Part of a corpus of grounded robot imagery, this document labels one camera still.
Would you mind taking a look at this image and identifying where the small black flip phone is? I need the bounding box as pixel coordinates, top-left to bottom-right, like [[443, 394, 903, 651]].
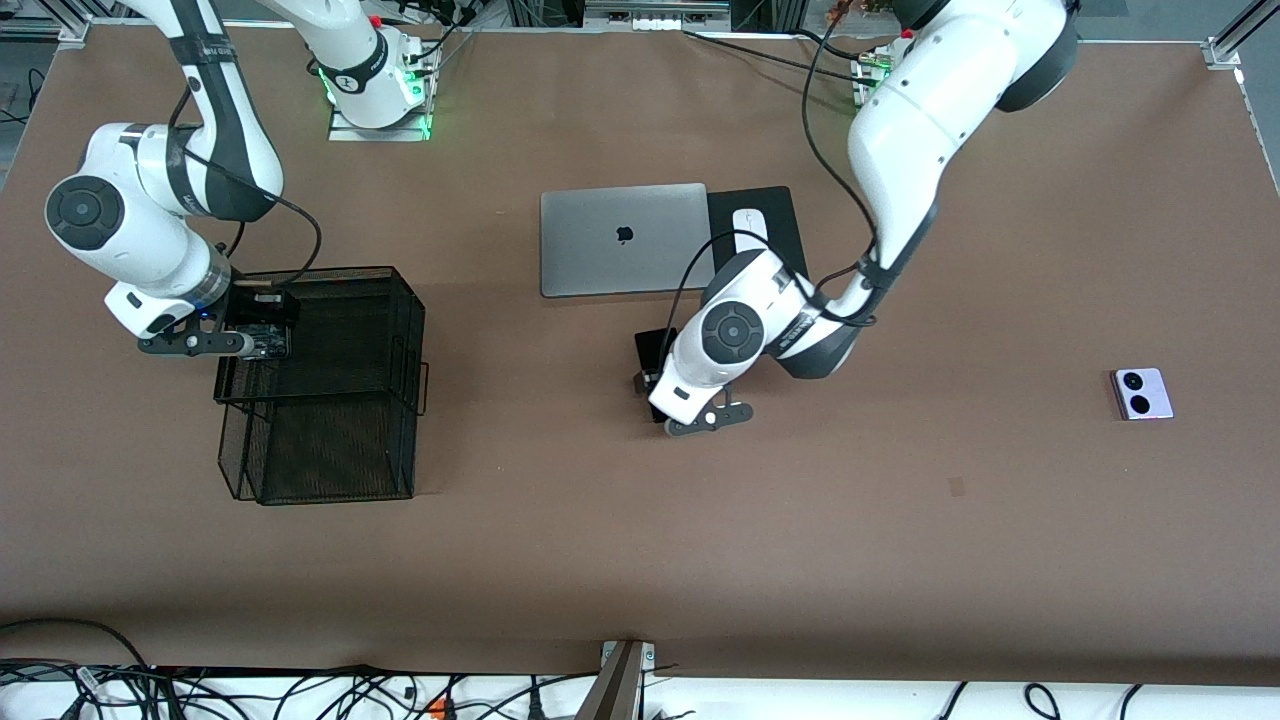
[[238, 322, 293, 361]]

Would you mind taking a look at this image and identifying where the tall black smartphone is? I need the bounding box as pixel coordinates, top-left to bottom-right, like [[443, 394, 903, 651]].
[[634, 328, 691, 425]]

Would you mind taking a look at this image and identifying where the lavender flip phone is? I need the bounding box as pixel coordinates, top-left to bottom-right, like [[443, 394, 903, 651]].
[[1112, 368, 1175, 422]]

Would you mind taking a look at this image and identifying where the silver closed laptop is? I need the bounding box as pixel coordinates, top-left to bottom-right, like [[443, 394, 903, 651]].
[[540, 183, 718, 299]]

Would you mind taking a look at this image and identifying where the black mesh two-tier tray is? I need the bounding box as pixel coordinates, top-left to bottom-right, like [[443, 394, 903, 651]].
[[213, 266, 430, 506]]

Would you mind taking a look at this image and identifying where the black mouse pad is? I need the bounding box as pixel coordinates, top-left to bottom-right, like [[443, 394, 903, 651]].
[[706, 186, 809, 291]]

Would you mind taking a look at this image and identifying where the grey power strip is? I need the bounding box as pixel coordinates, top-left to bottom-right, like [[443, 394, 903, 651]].
[[583, 0, 732, 33]]

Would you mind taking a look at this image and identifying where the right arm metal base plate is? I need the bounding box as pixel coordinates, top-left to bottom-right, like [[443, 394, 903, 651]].
[[328, 45, 433, 142]]

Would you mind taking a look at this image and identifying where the black base cable bundle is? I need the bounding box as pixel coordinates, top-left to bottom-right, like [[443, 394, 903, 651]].
[[395, 0, 501, 66]]

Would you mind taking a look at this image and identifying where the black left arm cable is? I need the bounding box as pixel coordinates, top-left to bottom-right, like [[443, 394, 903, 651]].
[[676, 0, 891, 336]]

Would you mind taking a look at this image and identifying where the grey curved cable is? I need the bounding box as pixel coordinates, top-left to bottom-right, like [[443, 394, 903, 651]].
[[0, 618, 153, 671]]

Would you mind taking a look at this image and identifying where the long black table cable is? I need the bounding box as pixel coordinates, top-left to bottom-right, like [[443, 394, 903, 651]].
[[682, 30, 863, 79]]

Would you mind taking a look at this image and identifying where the aluminium frame rail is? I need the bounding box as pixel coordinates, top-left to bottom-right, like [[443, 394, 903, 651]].
[[0, 14, 136, 46]]

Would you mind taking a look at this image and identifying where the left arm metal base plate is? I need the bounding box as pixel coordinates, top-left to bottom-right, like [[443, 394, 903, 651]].
[[852, 52, 896, 101]]

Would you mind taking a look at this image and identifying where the short black table cable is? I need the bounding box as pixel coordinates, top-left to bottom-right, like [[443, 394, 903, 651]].
[[795, 28, 863, 61]]

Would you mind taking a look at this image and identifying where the aluminium frame profile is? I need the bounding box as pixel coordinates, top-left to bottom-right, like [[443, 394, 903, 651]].
[[1205, 0, 1280, 69]]

